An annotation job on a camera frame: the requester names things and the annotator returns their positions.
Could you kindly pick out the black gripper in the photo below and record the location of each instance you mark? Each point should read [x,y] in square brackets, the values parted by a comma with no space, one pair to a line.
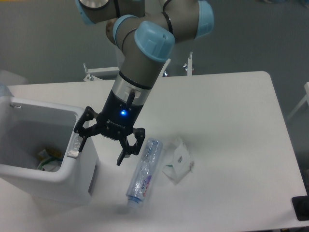
[115,121]

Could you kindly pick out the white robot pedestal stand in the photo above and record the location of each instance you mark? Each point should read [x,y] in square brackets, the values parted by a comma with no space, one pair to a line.
[108,70]

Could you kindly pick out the crushed clear plastic bottle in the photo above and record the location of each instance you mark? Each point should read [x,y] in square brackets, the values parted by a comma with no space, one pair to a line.
[145,169]

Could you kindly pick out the crumpled clear plastic wrapper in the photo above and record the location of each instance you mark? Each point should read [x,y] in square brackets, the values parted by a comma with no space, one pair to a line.
[181,161]

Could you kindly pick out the white furniture frame at right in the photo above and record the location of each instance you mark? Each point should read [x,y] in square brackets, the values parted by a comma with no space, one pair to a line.
[303,101]

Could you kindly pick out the white push-lid trash can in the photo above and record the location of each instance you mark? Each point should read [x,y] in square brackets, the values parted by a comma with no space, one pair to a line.
[26,128]

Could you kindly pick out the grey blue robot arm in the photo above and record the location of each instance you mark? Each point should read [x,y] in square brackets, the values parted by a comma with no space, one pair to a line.
[146,42]

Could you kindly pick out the black object at table edge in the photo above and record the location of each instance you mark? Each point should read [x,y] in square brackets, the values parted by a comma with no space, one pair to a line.
[301,207]

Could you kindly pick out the trash inside the can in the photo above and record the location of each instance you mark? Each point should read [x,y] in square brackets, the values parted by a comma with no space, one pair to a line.
[50,159]

